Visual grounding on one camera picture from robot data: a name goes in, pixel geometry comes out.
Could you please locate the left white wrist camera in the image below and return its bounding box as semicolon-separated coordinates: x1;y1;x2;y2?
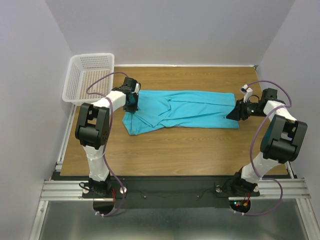
134;82;141;94

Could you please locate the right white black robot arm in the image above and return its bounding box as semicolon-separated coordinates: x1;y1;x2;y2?
227;84;308;195

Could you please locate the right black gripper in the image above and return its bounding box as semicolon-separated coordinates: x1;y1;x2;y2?
225;97;268;121

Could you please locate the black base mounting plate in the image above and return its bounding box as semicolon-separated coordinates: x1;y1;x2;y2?
79;175;260;210

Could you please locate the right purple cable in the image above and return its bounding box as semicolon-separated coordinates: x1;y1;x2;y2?
233;80;293;216

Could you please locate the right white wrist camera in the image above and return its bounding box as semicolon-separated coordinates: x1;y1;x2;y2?
240;84;253;103

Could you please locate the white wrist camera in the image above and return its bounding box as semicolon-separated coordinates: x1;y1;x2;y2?
134;82;141;94
240;84;253;103

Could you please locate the circuit board with leds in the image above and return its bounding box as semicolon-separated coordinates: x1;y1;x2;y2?
229;200;251;213

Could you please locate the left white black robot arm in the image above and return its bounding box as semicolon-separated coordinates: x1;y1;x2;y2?
75;77;141;197

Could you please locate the left white knob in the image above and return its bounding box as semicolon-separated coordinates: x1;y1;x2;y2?
119;187;127;194

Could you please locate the right metal knob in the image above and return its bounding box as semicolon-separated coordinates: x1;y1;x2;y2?
215;185;223;194

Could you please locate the white perforated plastic basket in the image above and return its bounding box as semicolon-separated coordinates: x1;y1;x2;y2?
62;53;115;106

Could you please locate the aluminium frame rail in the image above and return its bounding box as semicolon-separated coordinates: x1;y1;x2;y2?
40;178;311;201

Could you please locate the turquoise t shirt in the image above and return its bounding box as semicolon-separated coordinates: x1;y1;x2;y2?
122;90;239;136

